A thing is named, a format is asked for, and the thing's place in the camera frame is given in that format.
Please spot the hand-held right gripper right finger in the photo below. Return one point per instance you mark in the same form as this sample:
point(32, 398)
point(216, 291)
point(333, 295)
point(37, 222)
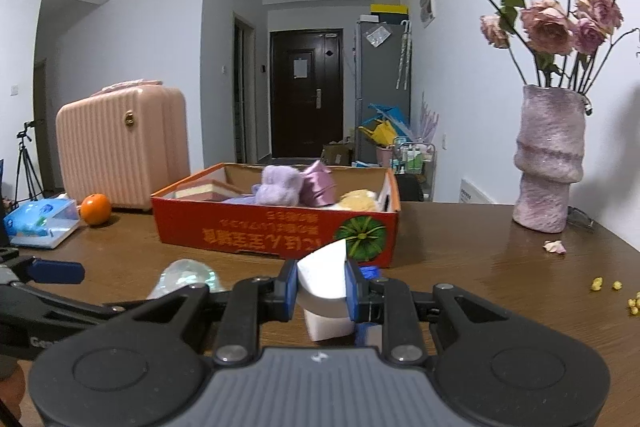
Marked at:
point(352, 292)

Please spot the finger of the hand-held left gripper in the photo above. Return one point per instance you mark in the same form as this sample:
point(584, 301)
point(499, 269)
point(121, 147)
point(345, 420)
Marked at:
point(55, 309)
point(57, 272)

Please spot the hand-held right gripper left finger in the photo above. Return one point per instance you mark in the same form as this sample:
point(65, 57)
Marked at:
point(289, 292)

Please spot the white foam sponge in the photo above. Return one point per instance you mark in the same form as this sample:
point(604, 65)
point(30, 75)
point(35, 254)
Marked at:
point(322, 277)

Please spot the red cardboard box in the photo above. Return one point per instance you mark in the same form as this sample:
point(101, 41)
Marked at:
point(250, 234)

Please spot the white and yellow plush toy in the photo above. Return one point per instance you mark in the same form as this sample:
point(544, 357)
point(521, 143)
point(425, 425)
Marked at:
point(359, 201)

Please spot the light blue soft cloth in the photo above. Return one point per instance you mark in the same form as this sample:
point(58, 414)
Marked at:
point(240, 201)

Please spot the purple plush toy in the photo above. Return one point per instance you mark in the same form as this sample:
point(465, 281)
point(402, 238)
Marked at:
point(277, 187)

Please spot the layered yellow pink sponge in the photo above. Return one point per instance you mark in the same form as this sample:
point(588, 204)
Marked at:
point(200, 192)

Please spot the blue tissue pack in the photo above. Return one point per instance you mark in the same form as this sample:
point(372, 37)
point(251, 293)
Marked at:
point(40, 219)

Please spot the orange fruit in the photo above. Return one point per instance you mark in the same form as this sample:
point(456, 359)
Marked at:
point(95, 209)

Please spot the clear iridescent plastic bag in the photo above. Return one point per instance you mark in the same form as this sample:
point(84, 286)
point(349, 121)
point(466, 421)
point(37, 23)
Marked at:
point(185, 277)

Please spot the black bag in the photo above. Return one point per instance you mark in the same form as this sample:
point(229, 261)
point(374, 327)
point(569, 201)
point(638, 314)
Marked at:
point(410, 188)

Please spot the brown cardboard box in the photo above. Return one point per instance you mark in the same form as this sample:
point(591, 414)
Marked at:
point(337, 154)

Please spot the pink bucket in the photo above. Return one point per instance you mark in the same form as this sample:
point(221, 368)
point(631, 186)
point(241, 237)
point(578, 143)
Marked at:
point(384, 155)

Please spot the pink ribbed suitcase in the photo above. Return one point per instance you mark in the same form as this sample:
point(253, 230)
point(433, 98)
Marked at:
point(125, 147)

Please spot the white trolley cart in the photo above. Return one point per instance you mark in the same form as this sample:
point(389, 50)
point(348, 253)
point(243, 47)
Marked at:
point(415, 157)

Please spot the blue and yellow bags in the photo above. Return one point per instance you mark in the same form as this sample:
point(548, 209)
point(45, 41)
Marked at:
point(384, 129)

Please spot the dark brown entrance door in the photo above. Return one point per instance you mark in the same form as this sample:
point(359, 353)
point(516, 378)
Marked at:
point(305, 122)

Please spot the fallen pink petal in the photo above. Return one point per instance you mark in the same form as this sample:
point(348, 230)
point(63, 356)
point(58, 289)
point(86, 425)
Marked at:
point(555, 247)

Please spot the grey refrigerator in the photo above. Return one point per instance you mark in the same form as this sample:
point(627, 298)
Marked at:
point(380, 77)

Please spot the white paper notice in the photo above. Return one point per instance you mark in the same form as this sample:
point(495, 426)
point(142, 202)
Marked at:
point(300, 68)

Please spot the purple textured vase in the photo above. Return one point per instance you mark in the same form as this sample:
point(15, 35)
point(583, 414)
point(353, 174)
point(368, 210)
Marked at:
point(547, 157)

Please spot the folded white umbrella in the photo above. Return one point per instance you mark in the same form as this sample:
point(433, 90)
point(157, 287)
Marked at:
point(404, 57)

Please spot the scattered yellow crumbs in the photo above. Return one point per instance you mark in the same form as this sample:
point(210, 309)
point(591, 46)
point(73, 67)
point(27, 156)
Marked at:
point(596, 284)

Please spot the yellow flat box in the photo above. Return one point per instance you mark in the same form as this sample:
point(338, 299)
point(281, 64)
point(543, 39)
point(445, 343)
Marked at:
point(389, 8)

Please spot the bunch of dried pink roses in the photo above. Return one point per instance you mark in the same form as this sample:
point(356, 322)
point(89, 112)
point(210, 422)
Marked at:
point(547, 24)

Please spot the black camera tripod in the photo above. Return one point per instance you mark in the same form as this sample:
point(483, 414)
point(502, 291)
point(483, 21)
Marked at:
point(22, 157)

